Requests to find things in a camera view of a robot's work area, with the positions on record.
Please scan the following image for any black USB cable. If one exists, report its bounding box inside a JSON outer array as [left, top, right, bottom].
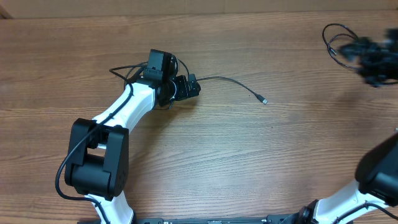
[[196, 76, 269, 105]]

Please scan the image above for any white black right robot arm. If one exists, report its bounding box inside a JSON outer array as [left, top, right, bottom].
[[267, 29, 397, 223]]

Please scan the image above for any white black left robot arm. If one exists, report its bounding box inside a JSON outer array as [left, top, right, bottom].
[[55, 49, 201, 223]]

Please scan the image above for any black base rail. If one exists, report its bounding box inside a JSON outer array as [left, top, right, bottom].
[[131, 213, 299, 224]]

